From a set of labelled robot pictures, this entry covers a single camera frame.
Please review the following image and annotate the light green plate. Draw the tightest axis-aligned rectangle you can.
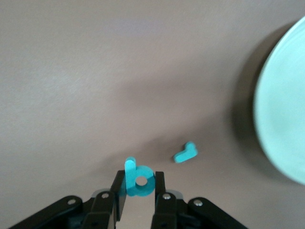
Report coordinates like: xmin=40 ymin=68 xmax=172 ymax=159
xmin=253 ymin=15 xmax=305 ymax=186

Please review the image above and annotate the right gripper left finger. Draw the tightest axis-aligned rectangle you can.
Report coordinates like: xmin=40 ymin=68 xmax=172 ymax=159
xmin=8 ymin=170 xmax=127 ymax=229

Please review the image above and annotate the teal foam letter r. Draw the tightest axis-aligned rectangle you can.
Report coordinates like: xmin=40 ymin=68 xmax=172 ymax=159
xmin=173 ymin=141 xmax=198 ymax=165

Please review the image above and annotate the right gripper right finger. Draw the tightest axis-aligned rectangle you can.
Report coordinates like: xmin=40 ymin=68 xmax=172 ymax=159
xmin=151 ymin=171 xmax=248 ymax=229

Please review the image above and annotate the brown table cover sheet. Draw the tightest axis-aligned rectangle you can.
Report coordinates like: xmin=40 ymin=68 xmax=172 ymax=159
xmin=0 ymin=0 xmax=305 ymax=229

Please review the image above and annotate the teal foam letter q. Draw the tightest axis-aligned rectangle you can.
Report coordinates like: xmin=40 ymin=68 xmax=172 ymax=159
xmin=124 ymin=156 xmax=157 ymax=198

